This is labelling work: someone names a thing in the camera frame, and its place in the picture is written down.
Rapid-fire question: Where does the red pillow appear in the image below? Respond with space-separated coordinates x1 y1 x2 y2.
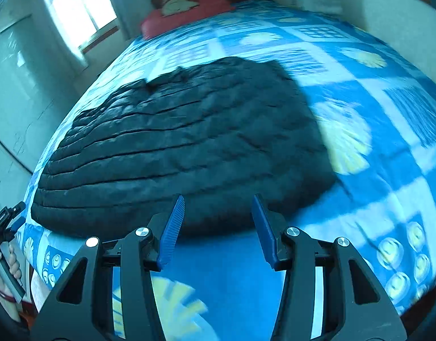
140 0 236 40

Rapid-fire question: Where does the red bracelet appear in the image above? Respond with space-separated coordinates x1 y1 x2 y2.
0 284 18 304

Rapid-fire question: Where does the person's left hand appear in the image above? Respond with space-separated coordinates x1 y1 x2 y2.
0 244 23 292

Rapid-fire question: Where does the blue patterned bedsheet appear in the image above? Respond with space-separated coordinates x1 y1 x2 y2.
21 0 436 341

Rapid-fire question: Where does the white wardrobe with circle pattern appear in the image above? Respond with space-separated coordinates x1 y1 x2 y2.
0 5 84 218

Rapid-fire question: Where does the black puffer jacket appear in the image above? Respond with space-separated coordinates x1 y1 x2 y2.
31 56 338 238

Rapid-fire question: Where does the person's left forearm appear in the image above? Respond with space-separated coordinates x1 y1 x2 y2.
0 284 23 325

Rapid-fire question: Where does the window with white frame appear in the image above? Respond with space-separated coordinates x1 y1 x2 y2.
39 0 120 53

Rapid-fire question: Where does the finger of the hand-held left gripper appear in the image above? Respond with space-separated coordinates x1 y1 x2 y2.
10 201 27 233

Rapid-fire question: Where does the small printed cushion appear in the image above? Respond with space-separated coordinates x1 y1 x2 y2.
160 0 202 18

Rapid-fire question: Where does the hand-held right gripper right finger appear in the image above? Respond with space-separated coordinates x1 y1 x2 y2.
251 194 407 341

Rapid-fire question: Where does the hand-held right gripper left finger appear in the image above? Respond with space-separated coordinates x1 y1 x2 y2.
30 195 186 341

